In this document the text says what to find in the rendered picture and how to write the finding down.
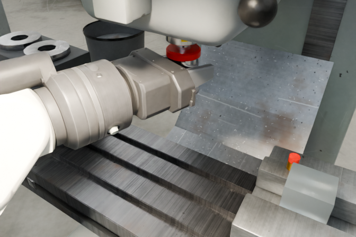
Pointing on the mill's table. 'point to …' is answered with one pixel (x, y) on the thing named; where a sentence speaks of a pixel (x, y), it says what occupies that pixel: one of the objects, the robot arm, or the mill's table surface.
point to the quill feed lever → (260, 2)
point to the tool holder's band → (193, 54)
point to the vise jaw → (276, 221)
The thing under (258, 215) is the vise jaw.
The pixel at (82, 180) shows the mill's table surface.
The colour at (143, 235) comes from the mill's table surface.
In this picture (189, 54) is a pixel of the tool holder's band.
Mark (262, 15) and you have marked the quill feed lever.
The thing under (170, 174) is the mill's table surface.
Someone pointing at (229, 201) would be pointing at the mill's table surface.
